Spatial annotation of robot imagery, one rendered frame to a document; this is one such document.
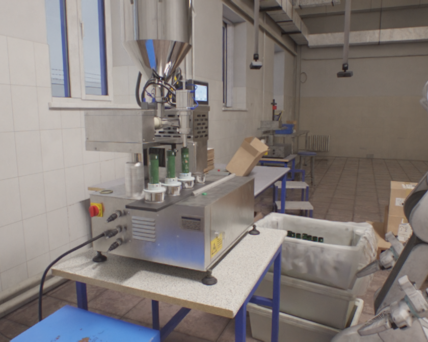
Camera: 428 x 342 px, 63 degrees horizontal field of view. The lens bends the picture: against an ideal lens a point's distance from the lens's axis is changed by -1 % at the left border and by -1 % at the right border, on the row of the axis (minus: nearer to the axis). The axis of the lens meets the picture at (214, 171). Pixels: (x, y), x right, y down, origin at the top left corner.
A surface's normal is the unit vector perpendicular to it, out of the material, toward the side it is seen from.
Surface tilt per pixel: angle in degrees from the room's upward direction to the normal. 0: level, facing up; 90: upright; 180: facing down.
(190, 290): 0
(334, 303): 96
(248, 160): 90
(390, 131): 90
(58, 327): 0
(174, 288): 0
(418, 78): 90
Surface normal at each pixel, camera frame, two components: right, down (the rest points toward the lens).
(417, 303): -0.62, -0.27
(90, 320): 0.00, -0.99
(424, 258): -0.36, 0.15
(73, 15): 0.92, 0.07
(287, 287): -0.52, 0.25
